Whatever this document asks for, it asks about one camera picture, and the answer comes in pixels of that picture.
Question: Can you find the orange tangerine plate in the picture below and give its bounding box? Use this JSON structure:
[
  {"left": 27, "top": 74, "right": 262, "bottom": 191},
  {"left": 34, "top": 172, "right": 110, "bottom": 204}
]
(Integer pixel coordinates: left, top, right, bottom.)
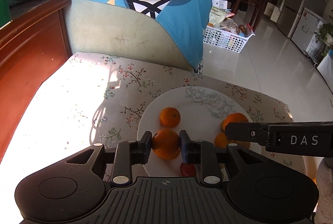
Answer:
[
  {"left": 159, "top": 107, "right": 181, "bottom": 129},
  {"left": 224, "top": 112, "right": 249, "bottom": 129}
]

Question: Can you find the red wooden cabinet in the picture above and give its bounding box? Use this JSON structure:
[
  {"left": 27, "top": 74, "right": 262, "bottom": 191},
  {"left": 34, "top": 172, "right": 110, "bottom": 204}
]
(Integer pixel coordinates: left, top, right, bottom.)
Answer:
[{"left": 1, "top": 0, "right": 72, "bottom": 156}]

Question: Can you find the green cardboard box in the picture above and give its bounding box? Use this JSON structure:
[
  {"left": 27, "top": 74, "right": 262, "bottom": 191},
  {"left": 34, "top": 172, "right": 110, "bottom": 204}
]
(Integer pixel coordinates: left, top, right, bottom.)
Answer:
[{"left": 0, "top": 0, "right": 11, "bottom": 27}]

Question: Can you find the yellow-brown fruit far right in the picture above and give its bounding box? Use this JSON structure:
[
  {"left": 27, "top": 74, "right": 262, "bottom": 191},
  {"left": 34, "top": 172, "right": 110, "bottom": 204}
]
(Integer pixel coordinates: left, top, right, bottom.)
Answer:
[{"left": 220, "top": 120, "right": 224, "bottom": 132}]

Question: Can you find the orange tangerine plate right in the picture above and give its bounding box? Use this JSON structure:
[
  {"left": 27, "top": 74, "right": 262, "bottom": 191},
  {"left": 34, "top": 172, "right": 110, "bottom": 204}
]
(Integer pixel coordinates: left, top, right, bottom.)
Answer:
[{"left": 224, "top": 112, "right": 249, "bottom": 129}]

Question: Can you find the white plastic basket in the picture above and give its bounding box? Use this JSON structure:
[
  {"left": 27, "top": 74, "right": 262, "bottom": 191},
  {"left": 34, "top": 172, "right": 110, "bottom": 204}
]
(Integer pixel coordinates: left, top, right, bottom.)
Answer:
[{"left": 203, "top": 25, "right": 255, "bottom": 53}]

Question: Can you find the orange tangerine far plate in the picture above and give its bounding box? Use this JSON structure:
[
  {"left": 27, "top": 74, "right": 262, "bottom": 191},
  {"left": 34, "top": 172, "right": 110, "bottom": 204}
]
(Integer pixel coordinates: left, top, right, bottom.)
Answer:
[{"left": 159, "top": 107, "right": 181, "bottom": 129}]

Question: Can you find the red cherry tomato on plate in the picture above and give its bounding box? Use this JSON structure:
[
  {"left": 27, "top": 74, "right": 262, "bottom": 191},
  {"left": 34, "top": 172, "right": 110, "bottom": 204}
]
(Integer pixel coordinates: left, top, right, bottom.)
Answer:
[{"left": 179, "top": 163, "right": 196, "bottom": 177}]

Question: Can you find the white gloved right hand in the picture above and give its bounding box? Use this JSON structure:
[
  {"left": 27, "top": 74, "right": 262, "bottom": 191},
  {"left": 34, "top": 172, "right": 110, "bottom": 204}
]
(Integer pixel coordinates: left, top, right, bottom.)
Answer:
[{"left": 314, "top": 157, "right": 333, "bottom": 223}]

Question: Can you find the houndstooth sofa cover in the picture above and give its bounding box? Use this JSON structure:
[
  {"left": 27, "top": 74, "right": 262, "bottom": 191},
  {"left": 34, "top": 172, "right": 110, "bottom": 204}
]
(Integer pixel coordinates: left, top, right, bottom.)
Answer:
[{"left": 194, "top": 59, "right": 203, "bottom": 74}]

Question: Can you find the orange tangerine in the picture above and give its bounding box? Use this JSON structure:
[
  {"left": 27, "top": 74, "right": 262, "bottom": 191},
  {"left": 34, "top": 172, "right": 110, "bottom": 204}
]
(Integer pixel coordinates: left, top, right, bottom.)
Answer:
[
  {"left": 214, "top": 132, "right": 251, "bottom": 149},
  {"left": 152, "top": 129, "right": 180, "bottom": 161}
]

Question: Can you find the floral tablecloth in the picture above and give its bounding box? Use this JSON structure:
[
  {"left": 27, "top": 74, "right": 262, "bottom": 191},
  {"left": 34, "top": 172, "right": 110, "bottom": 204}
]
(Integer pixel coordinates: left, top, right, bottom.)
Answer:
[{"left": 1, "top": 53, "right": 292, "bottom": 187}]

